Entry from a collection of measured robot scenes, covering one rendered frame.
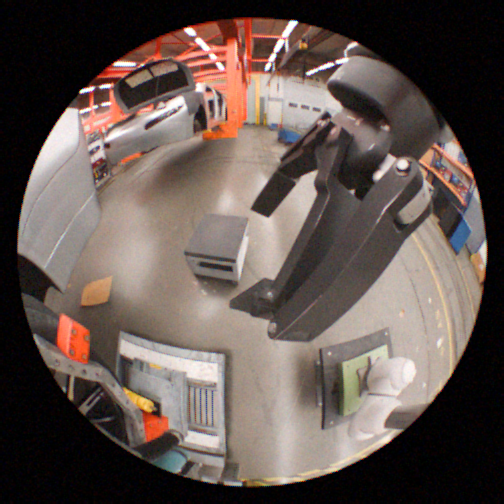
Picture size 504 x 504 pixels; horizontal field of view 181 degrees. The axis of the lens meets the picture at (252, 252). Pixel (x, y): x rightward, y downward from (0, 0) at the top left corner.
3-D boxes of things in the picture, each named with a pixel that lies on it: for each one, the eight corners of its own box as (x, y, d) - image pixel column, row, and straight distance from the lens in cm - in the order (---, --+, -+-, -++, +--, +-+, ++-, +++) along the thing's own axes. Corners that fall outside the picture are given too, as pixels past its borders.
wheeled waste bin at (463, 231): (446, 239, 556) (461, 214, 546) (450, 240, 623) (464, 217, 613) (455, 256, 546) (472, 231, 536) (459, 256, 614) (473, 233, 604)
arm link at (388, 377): (392, 365, 98) (423, 355, 84) (379, 397, 95) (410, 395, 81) (374, 357, 87) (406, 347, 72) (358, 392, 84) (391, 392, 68)
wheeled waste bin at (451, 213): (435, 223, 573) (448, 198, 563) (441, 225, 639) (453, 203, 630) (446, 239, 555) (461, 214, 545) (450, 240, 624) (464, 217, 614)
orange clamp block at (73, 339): (75, 353, 52) (79, 323, 50) (89, 366, 45) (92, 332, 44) (56, 344, 49) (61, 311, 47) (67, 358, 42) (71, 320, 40)
